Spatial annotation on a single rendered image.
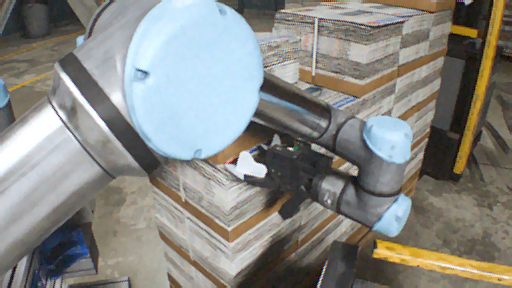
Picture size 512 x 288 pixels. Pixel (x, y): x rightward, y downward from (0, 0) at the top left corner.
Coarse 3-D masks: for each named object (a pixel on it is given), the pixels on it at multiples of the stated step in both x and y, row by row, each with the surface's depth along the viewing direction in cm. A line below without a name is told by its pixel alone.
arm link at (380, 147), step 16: (352, 128) 59; (368, 128) 55; (384, 128) 53; (400, 128) 53; (336, 144) 60; (352, 144) 58; (368, 144) 54; (384, 144) 53; (400, 144) 52; (352, 160) 59; (368, 160) 55; (384, 160) 53; (400, 160) 53; (368, 176) 56; (384, 176) 55; (400, 176) 55; (368, 192) 57; (384, 192) 56
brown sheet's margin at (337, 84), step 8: (304, 72) 127; (392, 72) 128; (304, 80) 128; (312, 80) 126; (320, 80) 123; (328, 80) 121; (336, 80) 119; (344, 80) 117; (376, 80) 119; (384, 80) 125; (328, 88) 122; (336, 88) 120; (344, 88) 118; (352, 88) 116; (360, 88) 114; (368, 88) 117; (376, 88) 122; (360, 96) 115
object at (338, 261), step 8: (336, 240) 64; (336, 248) 62; (344, 248) 62; (352, 248) 62; (360, 248) 63; (328, 256) 61; (336, 256) 61; (344, 256) 61; (352, 256) 61; (328, 264) 59; (336, 264) 59; (344, 264) 59; (352, 264) 59; (328, 272) 58; (336, 272) 58; (344, 272) 58; (352, 272) 57; (320, 280) 56; (328, 280) 56; (336, 280) 56; (344, 280) 56; (352, 280) 56
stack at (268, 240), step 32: (320, 96) 117; (352, 96) 119; (384, 96) 131; (416, 96) 156; (192, 160) 89; (256, 160) 87; (160, 192) 111; (192, 192) 95; (224, 192) 84; (256, 192) 92; (288, 192) 104; (160, 224) 119; (192, 224) 103; (224, 224) 90; (288, 224) 109; (352, 224) 151; (192, 256) 111; (224, 256) 96; (256, 256) 102; (320, 256) 137
